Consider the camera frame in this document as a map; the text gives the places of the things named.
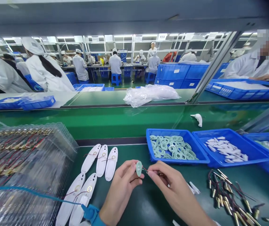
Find small blue basket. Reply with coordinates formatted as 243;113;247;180
0;97;23;110
18;95;56;111

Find slanted metal frame post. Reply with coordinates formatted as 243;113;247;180
185;30;244;105

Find white curved plastic part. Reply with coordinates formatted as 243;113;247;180
190;113;203;128

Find stack of blue crates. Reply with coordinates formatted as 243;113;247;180
154;62;230;90

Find clear plastic bags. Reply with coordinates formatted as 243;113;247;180
123;84;182;109

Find person's left hand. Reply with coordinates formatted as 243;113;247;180
99;159;145;224

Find stack of clear plastic trays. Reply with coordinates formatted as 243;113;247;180
0;117;80;226

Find large blue crate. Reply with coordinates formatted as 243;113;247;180
205;78;269;101

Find person's right hand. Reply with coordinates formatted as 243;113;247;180
146;160;206;221

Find small brass motor with wires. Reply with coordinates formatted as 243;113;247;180
142;167;166;177

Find pile of green gaskets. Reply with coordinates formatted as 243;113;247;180
149;134;199;161

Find pile of white plastic clips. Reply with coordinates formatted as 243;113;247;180
205;136;249;164

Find flat blue crate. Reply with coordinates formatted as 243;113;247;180
73;83;106;92

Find green oval gasket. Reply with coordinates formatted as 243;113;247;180
135;160;143;177

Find blue stool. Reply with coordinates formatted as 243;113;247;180
145;72;156;84
111;73;122;86

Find green conveyor belt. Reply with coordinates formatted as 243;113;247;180
0;103;269;142

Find white plastic shell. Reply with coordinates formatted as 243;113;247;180
105;147;119;182
55;173;86;226
69;173;98;226
96;144;108;178
81;143;102;174

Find small white plastic pieces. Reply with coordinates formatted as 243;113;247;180
187;181;201;195

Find pile of brass motors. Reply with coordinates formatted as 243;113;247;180
207;169;269;226

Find blue coiled cord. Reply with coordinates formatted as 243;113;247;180
0;186;86;206

